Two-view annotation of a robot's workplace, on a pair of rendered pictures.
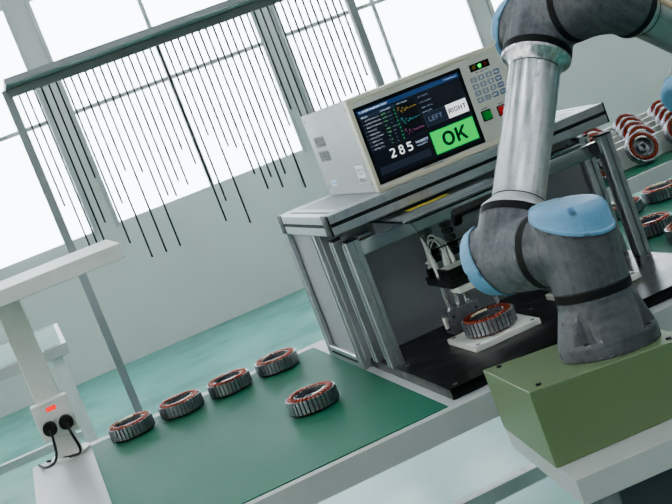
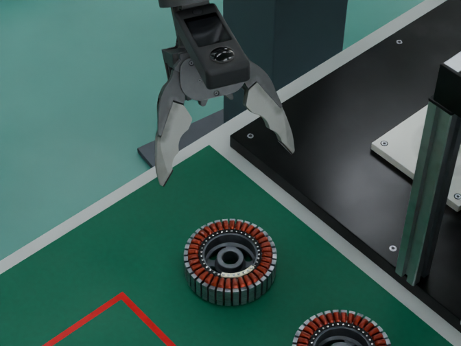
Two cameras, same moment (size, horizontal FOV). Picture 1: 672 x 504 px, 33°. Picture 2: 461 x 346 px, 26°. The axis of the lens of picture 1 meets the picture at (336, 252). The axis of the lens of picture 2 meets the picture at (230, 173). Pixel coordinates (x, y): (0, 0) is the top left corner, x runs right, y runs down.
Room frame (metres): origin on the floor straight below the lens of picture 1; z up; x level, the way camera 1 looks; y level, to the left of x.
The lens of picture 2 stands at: (3.03, -1.16, 1.73)
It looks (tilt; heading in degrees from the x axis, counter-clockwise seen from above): 47 degrees down; 153
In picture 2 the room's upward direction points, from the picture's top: straight up
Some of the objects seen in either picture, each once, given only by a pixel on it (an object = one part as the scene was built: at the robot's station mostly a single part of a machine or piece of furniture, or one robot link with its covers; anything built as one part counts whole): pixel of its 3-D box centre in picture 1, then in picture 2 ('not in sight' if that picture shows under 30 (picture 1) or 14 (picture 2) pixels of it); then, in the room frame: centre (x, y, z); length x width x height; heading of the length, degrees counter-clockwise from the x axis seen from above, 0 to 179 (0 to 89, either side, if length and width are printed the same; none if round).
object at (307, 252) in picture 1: (328, 296); not in sight; (2.62, 0.05, 0.91); 0.28 x 0.03 x 0.32; 14
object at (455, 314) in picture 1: (462, 315); not in sight; (2.42, -0.21, 0.80); 0.07 x 0.05 x 0.06; 104
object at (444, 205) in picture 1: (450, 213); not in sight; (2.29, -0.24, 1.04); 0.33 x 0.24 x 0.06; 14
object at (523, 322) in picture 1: (493, 331); not in sight; (2.28, -0.24, 0.78); 0.15 x 0.15 x 0.01; 14
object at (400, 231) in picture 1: (483, 196); not in sight; (2.41, -0.33, 1.03); 0.62 x 0.01 x 0.03; 104
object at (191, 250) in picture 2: not in sight; (230, 261); (2.37, -0.82, 0.77); 0.11 x 0.11 x 0.04
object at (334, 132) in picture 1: (421, 118); not in sight; (2.63, -0.29, 1.22); 0.44 x 0.39 x 0.20; 104
